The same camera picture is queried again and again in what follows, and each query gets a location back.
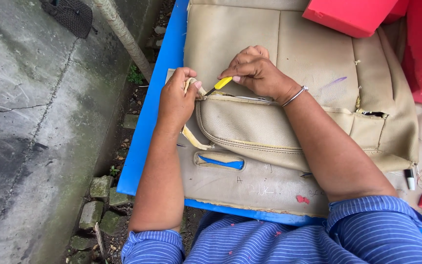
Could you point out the person's left hand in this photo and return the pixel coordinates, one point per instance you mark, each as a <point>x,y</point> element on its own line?
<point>176,102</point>

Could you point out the thin tree trunk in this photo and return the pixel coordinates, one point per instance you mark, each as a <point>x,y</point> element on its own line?
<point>125,36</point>

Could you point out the flat beige leather panel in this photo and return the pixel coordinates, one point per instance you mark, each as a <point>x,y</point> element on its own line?
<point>266,185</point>

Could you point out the blue striped shirt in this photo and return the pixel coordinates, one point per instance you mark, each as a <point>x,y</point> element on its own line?
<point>299,242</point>

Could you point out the person's right hand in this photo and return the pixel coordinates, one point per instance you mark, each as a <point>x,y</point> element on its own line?
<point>260,75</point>

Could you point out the blue table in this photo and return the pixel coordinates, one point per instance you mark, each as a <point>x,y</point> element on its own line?
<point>148,128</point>

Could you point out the black and white marker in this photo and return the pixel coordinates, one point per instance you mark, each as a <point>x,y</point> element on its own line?
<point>410,179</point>

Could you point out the beige leather seat cover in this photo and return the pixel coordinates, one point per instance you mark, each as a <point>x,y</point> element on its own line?
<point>317,62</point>

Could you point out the black mesh mat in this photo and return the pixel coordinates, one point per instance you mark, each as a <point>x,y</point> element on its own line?
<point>71,16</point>

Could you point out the silver bangle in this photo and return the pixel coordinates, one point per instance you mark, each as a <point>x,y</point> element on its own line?
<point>294,97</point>

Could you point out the row of mossy bricks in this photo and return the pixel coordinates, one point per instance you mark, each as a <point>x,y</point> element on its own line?
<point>97,205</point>

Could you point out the red foam block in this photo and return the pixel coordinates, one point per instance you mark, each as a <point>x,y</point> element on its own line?
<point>346,14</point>

